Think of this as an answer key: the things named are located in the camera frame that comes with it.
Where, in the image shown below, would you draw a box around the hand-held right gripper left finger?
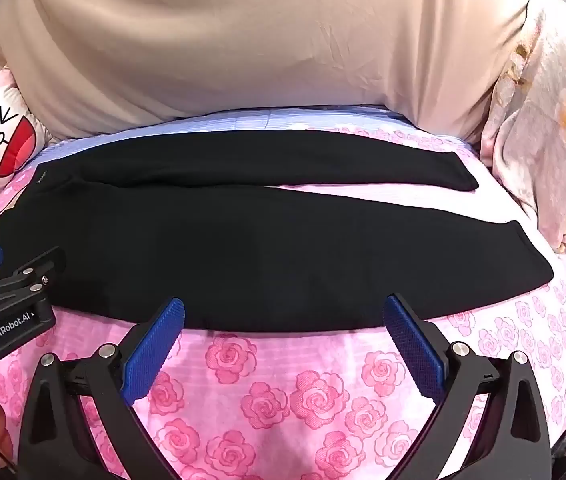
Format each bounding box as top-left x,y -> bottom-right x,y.
19,297 -> 186,480

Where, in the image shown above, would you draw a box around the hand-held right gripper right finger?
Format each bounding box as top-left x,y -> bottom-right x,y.
383,294 -> 552,480

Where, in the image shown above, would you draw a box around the black pants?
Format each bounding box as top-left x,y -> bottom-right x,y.
0,129 -> 556,334

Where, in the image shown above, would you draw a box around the pink rose print bed sheet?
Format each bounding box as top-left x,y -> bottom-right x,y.
0,104 -> 566,480

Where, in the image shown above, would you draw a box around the pale floral blanket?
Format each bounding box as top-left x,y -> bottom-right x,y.
480,0 -> 566,257

